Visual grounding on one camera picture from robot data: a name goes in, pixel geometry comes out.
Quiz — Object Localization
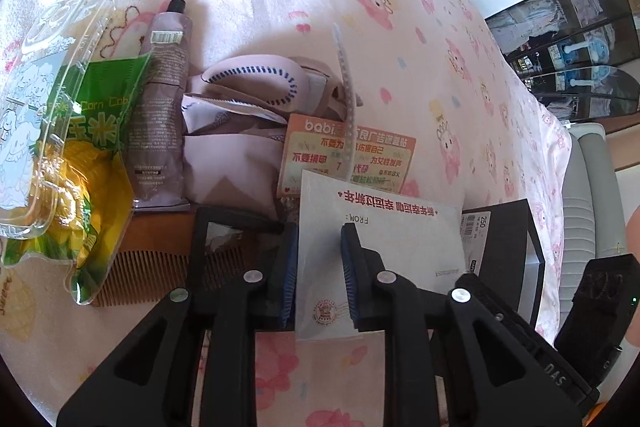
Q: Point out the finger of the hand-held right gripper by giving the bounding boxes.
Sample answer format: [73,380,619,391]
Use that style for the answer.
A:
[462,274,601,413]

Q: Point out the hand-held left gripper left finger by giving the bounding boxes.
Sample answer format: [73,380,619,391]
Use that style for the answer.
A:
[56,221,301,427]

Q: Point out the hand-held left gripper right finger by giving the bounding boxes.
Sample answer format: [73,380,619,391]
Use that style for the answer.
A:
[340,223,583,427]

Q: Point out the white envelope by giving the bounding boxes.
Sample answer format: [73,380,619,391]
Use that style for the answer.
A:
[295,169,466,342]

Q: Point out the black square frame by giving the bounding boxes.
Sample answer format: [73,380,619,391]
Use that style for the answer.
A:
[187,206,297,308]

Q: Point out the black cardboard box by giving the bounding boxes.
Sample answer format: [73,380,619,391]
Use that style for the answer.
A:
[460,198,547,333]

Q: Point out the pink cloth pouch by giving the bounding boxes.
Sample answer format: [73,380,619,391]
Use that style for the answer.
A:
[180,92,301,223]

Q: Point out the orange sticker card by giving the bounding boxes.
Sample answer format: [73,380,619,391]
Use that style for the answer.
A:
[276,113,418,200]

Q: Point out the wooden comb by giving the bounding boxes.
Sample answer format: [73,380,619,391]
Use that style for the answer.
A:
[92,209,201,308]

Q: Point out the purple hand cream tube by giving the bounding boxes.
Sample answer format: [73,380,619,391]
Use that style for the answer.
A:
[122,0,193,212]

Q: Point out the white beaded plastic strip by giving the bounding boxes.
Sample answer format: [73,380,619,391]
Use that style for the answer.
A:
[331,22,365,172]

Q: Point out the green corn snack bag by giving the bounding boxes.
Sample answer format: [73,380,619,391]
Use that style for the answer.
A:
[0,52,155,307]

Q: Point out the dark glass cabinet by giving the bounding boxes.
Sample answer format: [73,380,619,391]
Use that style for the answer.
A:
[485,0,640,122]

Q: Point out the clear plastic cartoon lid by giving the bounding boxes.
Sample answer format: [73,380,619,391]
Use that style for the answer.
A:
[0,0,118,240]

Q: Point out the grey padded bed frame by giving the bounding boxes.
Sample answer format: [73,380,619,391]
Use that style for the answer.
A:
[560,122,628,338]

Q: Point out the pink stitched fabric strap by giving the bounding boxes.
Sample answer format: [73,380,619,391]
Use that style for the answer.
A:
[192,54,361,128]

